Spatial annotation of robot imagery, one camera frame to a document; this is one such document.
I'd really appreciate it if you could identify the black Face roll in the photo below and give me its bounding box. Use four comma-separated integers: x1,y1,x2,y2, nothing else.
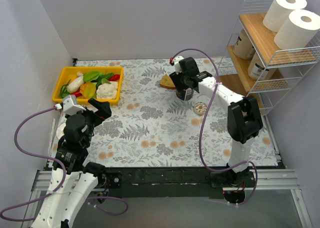
175,88,194,101

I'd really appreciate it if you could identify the large white paper towel roll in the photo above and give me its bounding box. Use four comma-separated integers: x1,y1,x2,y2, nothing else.
262,0,308,33

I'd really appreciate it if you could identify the small white paper towel roll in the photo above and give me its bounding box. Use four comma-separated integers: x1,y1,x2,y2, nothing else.
274,9,320,50

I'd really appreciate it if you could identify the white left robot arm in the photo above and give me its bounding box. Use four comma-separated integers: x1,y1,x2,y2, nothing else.
31,98,112,228

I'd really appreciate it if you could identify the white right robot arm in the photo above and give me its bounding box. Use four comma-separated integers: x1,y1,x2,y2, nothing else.
86,58,263,187

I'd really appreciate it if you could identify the white cauliflower toy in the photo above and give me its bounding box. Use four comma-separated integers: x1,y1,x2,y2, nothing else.
96,81,119,100

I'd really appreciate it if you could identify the small white roll at edge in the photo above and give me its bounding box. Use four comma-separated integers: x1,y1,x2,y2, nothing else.
56,123,66,140

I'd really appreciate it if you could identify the yellow orange pepper toy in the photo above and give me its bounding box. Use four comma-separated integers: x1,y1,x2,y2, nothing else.
79,82,96,99

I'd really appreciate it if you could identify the slice of brown bread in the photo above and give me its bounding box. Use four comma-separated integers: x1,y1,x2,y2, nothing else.
159,74,176,90

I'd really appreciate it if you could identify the green leafy vegetable toy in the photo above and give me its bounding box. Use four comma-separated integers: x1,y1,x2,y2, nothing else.
83,70,114,83

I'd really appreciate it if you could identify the red chili pepper toy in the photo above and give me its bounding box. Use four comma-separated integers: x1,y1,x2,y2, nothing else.
108,74,121,82

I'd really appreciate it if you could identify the white daikon radish toy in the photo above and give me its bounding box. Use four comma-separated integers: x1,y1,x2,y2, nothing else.
67,76,85,94

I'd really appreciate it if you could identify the yellow plastic bin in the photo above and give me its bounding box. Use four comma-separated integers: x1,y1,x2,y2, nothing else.
52,66,124,105

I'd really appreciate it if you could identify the floral tablecloth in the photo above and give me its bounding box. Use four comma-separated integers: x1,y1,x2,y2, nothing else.
48,57,280,168

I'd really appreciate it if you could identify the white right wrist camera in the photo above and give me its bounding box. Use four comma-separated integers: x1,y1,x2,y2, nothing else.
169,55,184,74

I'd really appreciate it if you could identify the white wire wooden shelf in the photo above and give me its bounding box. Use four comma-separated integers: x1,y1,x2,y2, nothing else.
214,0,320,117

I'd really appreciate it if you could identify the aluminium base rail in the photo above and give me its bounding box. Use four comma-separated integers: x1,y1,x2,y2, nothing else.
21,167,313,228

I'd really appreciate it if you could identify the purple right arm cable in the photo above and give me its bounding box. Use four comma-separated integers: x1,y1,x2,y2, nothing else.
169,48,258,206

